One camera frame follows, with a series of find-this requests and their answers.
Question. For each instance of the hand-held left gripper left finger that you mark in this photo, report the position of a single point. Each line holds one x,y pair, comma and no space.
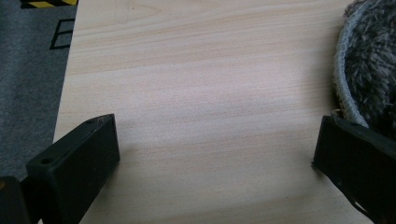
74,165

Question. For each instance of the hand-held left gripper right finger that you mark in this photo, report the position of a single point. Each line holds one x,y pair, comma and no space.
358,158

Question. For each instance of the grey speckled fluffy towel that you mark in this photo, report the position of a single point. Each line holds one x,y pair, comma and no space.
370,56

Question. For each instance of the black floor tape marking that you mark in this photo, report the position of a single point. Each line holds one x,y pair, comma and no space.
53,43

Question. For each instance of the yellow black hazard tape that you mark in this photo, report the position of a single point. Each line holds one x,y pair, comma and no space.
46,3

